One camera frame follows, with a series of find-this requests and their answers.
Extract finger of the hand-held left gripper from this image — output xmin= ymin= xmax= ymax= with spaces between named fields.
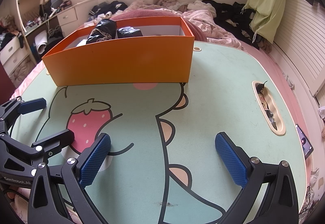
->
xmin=0 ymin=98 xmax=47 ymax=135
xmin=0 ymin=129 xmax=75 ymax=176

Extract beige clothes pile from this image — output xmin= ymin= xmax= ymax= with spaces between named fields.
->
xmin=152 ymin=0 xmax=216 ymax=12

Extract pink floral blanket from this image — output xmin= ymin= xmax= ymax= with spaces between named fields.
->
xmin=127 ymin=0 xmax=245 ymax=49

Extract white drawer cabinet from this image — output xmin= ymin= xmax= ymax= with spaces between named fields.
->
xmin=0 ymin=36 xmax=31 ymax=77

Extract black lace-trimmed cloth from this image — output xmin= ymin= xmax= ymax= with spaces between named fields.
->
xmin=86 ymin=19 xmax=118 ymax=45

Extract pile of black clothes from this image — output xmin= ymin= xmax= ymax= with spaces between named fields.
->
xmin=202 ymin=0 xmax=267 ymax=49

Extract orange cardboard box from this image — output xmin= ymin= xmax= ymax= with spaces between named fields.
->
xmin=41 ymin=16 xmax=195 ymax=86

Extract trinkets in desktop slot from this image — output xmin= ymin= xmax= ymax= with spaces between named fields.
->
xmin=256 ymin=81 xmax=278 ymax=130

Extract smartphone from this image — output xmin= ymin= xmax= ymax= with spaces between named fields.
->
xmin=295 ymin=124 xmax=314 ymax=161

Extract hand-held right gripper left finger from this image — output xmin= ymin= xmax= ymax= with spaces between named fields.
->
xmin=28 ymin=133 xmax=112 ymax=224

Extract black white striped clothes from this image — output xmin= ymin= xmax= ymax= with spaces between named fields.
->
xmin=88 ymin=0 xmax=129 ymax=21

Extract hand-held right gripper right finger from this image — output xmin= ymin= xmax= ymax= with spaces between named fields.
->
xmin=214 ymin=132 xmax=299 ymax=224

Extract dark shiny packet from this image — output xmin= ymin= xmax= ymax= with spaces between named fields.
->
xmin=117 ymin=26 xmax=143 ymax=39

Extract white desk with drawers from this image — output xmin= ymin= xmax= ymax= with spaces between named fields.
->
xmin=22 ymin=0 xmax=99 ymax=62

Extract white paper roll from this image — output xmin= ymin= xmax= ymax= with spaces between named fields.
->
xmin=34 ymin=31 xmax=49 ymax=54

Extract cartoon printed desktop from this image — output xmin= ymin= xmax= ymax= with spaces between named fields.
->
xmin=10 ymin=41 xmax=315 ymax=224

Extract mixed clothes pile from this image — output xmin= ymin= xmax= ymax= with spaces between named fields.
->
xmin=0 ymin=14 xmax=24 ymax=47

